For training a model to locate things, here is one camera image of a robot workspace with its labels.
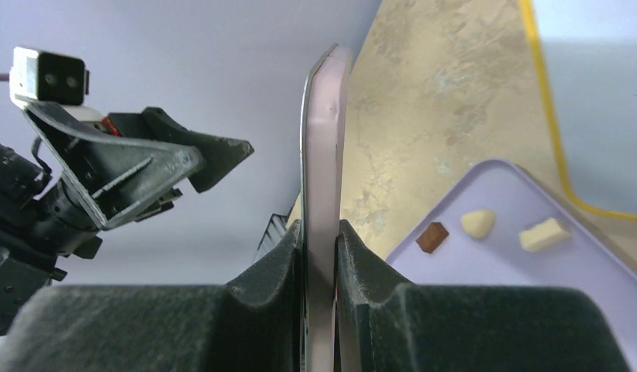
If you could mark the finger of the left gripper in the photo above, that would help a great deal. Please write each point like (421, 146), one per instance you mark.
(220, 154)

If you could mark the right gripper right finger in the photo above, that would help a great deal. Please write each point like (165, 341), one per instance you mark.
(387, 323)

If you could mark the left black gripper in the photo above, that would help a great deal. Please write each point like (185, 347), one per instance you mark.
(89, 172)

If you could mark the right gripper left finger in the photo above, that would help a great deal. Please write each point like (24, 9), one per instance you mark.
(252, 323)

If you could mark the silver metal box lid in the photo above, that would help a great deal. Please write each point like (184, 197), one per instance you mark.
(322, 129)

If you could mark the lilac plastic tray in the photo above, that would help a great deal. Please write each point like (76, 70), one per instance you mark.
(581, 261)

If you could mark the brown rectangular chocolate bar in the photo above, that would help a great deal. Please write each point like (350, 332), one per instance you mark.
(433, 236)

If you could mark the white teardrop chocolate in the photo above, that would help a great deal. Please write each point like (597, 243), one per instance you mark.
(478, 224)

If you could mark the beige square chocolate top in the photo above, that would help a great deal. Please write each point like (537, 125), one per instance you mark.
(543, 235)

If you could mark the yellow framed whiteboard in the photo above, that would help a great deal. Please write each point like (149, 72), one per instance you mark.
(585, 55)

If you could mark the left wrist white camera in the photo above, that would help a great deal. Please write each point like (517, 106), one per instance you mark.
(39, 75)

